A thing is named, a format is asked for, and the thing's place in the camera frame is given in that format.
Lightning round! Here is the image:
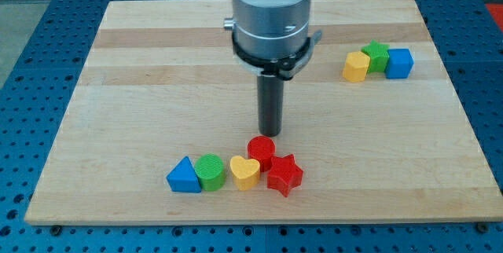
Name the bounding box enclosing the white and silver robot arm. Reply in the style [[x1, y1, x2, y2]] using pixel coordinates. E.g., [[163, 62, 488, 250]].
[[232, 0, 310, 59]]

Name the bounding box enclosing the red star block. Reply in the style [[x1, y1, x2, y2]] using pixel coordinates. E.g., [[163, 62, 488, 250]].
[[267, 154, 303, 197]]

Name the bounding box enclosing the green star block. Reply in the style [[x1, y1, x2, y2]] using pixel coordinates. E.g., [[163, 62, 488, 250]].
[[361, 40, 389, 73]]

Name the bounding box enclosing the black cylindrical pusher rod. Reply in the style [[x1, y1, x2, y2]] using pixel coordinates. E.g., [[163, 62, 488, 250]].
[[257, 76, 284, 137]]

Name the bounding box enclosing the red cylinder block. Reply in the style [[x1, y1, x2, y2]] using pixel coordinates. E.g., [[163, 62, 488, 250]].
[[247, 135, 276, 172]]

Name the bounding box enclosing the yellow heart block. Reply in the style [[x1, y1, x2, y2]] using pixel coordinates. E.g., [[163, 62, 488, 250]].
[[229, 156, 261, 191]]

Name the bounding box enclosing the green cylinder block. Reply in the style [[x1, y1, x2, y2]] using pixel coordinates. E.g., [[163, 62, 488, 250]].
[[194, 153, 226, 192]]

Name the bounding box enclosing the blue triangle block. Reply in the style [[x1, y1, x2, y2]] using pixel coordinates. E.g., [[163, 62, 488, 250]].
[[166, 156, 202, 193]]

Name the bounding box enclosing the yellow pentagon block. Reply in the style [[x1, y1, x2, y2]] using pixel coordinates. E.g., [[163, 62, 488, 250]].
[[342, 51, 370, 83]]

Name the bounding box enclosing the wooden board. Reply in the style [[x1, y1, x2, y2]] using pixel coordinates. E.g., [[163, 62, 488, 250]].
[[24, 0, 502, 226]]

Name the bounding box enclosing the blue cube block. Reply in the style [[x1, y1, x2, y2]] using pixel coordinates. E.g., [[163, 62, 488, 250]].
[[385, 48, 414, 79]]

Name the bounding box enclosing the black clamp ring with lever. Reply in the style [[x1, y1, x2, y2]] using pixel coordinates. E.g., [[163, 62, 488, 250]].
[[230, 29, 323, 81]]

